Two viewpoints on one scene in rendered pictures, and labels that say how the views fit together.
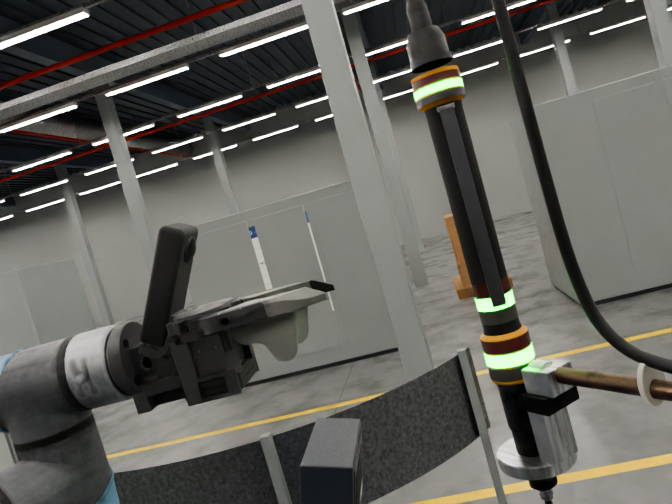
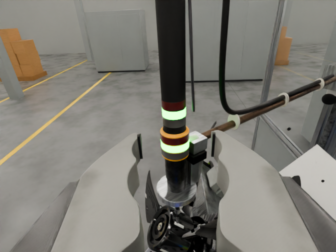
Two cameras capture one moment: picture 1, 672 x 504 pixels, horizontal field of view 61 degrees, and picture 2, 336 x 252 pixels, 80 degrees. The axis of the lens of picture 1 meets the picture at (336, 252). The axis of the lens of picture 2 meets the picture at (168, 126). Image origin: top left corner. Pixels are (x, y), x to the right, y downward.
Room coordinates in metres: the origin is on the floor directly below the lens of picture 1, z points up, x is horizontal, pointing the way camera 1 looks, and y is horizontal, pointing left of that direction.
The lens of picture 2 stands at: (0.54, 0.13, 1.73)
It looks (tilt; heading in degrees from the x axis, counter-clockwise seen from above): 29 degrees down; 265
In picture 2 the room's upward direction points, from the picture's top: 3 degrees counter-clockwise
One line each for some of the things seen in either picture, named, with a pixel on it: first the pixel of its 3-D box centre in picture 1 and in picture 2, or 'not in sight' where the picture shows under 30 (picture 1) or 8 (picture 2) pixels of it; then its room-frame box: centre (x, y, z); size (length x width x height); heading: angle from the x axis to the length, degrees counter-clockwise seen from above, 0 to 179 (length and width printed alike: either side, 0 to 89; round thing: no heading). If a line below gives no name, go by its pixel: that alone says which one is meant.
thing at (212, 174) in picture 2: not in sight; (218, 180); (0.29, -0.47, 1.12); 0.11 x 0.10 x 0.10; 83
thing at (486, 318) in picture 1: (498, 313); (174, 119); (0.51, -0.13, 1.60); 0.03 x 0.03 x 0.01
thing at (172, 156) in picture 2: (512, 367); (175, 148); (0.51, -0.13, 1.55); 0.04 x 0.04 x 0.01
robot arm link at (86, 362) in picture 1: (108, 365); not in sight; (0.56, 0.25, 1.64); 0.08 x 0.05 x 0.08; 173
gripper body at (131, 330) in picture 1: (187, 352); not in sight; (0.55, 0.17, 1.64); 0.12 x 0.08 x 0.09; 83
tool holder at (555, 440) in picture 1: (532, 413); (180, 167); (0.50, -0.13, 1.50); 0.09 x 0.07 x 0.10; 28
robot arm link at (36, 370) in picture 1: (39, 387); not in sight; (0.57, 0.32, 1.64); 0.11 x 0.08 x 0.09; 83
